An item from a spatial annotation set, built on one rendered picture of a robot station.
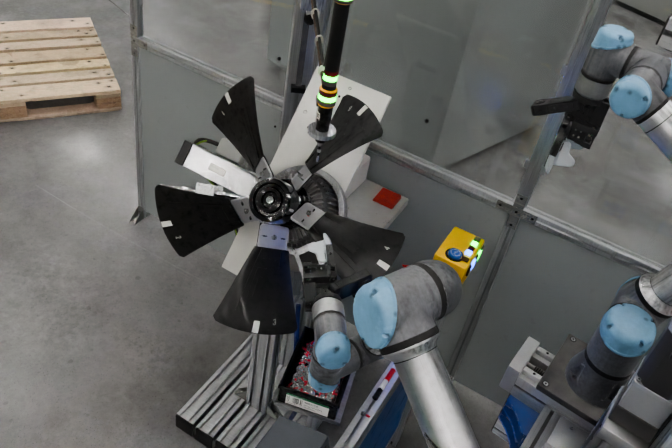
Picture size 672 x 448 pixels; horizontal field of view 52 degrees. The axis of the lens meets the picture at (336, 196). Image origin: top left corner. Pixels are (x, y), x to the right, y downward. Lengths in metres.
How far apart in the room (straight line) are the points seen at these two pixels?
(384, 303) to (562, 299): 1.42
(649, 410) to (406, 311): 0.53
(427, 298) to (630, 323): 0.63
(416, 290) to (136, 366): 1.89
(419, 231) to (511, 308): 0.44
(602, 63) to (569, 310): 1.21
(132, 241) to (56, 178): 0.64
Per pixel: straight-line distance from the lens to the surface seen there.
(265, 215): 1.81
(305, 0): 2.13
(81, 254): 3.43
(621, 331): 1.71
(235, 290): 1.84
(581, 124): 1.65
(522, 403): 1.94
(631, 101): 1.43
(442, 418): 1.27
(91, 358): 3.01
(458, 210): 2.49
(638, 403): 1.49
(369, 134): 1.75
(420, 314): 1.24
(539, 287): 2.56
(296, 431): 1.33
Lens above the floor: 2.36
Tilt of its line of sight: 38 degrees down
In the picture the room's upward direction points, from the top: 11 degrees clockwise
